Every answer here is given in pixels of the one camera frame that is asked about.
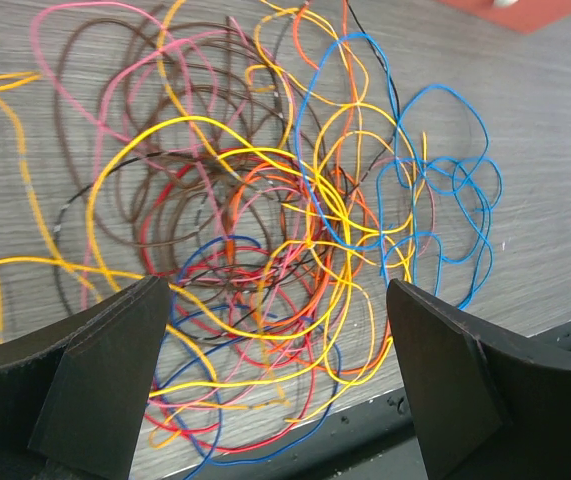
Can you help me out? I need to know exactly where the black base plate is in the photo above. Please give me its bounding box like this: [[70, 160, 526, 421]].
[[189, 386, 431, 479]]

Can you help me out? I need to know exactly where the yellow wire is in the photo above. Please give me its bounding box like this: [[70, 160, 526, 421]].
[[0, 0, 429, 449]]

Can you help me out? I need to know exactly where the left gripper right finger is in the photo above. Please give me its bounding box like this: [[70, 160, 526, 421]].
[[386, 280, 571, 479]]

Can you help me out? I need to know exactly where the red wire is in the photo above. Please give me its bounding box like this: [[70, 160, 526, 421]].
[[137, 159, 346, 454]]

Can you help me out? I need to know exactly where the orange wire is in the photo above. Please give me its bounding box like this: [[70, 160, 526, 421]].
[[147, 0, 396, 449]]

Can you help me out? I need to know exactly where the light blue wire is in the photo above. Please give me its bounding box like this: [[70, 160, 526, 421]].
[[294, 32, 504, 311]]

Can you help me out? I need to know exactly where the brown wire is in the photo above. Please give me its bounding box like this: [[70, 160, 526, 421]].
[[52, 4, 306, 311]]

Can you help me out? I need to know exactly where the pink wire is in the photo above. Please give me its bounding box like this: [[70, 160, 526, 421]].
[[32, 0, 441, 406]]

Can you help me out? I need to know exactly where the dark blue wire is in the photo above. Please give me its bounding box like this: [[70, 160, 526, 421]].
[[154, 234, 344, 466]]

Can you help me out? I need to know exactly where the salmon pink drawer box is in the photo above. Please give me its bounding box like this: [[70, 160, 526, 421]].
[[441, 0, 571, 34]]

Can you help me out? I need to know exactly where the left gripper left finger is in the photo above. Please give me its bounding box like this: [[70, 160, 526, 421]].
[[0, 276, 170, 479]]

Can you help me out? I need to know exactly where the black thin wire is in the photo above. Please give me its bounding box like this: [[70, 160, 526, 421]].
[[54, 0, 404, 344]]

